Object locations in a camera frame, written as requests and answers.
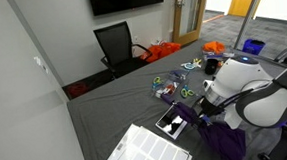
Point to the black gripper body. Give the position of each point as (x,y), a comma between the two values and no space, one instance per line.
(212,107)

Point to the purple umbrella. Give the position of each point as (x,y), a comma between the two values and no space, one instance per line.
(220,138)

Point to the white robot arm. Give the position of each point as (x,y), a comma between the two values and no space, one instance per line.
(250,83)

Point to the white framed tablet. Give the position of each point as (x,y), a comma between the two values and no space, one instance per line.
(171,121)

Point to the clear plastic box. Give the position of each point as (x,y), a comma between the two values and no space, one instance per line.
(170,83)

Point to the blue white tape roll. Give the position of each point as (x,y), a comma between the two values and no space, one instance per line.
(188,66)

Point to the white label sheets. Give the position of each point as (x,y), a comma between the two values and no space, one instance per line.
(147,150)

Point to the orange cloth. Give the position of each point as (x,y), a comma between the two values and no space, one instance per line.
(214,47)

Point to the blue bin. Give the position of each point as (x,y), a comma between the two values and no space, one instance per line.
(253,46)

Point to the orange bag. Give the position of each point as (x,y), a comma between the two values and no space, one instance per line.
(162,51)

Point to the grey table cloth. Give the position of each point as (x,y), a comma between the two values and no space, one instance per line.
(118,105)

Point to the wooden door with glass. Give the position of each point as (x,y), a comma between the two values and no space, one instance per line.
(189,13)

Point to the black mesh office chair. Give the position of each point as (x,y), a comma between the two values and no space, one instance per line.
(118,48)

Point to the metal partition post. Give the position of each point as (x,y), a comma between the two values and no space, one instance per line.
(248,15)

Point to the black wall television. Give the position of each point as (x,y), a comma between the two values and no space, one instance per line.
(127,0)

